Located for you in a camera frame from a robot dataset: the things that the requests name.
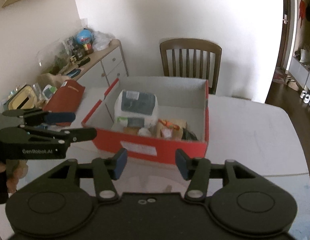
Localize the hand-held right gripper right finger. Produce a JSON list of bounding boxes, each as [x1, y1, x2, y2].
[[175, 149, 261, 202]]

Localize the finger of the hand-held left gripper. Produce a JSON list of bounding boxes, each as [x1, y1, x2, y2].
[[20, 126, 98, 147], [2, 108, 76, 126]]

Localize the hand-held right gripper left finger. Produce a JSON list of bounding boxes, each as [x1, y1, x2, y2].
[[46, 148, 128, 201]]

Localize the red cardboard box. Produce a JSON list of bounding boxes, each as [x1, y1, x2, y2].
[[81, 76, 210, 166]]

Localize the dark blue cloth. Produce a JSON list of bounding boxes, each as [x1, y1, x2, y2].
[[182, 127, 198, 141]]

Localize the bread slice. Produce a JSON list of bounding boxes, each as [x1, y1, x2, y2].
[[156, 119, 188, 141]]

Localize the orange toy figure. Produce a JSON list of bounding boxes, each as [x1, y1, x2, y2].
[[162, 120, 181, 131]]

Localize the white tissue pack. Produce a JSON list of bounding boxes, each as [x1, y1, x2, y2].
[[114, 89, 159, 128]]

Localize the person's left hand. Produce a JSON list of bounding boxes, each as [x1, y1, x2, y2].
[[0, 159, 29, 195]]

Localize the green white packet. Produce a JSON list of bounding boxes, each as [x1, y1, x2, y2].
[[43, 84, 58, 100]]

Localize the clear glass cup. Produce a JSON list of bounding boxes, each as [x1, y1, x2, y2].
[[33, 83, 45, 106]]

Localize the beige paper bag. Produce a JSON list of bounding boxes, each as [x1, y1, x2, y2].
[[37, 73, 71, 88]]

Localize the yellow green tissue box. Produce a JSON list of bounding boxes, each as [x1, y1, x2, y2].
[[4, 85, 37, 111]]

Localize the blue oval object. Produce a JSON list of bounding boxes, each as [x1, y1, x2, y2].
[[66, 68, 81, 78]]

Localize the glass dome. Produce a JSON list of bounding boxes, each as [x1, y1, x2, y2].
[[38, 46, 68, 73]]

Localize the black hairbrush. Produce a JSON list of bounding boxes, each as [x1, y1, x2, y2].
[[76, 57, 91, 67]]

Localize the dark jar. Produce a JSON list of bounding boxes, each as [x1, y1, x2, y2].
[[71, 47, 84, 61]]

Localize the white sideboard with wooden top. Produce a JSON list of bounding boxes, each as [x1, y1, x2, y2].
[[37, 39, 129, 88]]

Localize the blue globe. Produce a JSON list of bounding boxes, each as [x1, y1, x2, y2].
[[76, 29, 94, 44]]

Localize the white plastic bag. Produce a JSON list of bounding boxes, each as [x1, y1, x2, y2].
[[93, 31, 113, 51]]

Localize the wooden slat-back chair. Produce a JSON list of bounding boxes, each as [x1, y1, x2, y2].
[[159, 38, 223, 95]]

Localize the patterned doormat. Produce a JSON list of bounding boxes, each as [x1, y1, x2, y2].
[[273, 68, 288, 81]]

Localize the beige slippers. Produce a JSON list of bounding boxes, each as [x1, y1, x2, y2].
[[286, 76, 299, 91]]

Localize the row of white shoes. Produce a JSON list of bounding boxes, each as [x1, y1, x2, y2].
[[301, 90, 310, 108]]

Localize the white hallway cabinet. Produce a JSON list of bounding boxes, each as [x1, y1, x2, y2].
[[286, 0, 310, 91]]

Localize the brown wooden door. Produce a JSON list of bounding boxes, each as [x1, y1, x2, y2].
[[282, 0, 297, 71]]

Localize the white tote bag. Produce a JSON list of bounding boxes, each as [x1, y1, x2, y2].
[[299, 45, 310, 64]]

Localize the red hanging cloth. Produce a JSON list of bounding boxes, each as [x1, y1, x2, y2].
[[298, 0, 307, 28]]

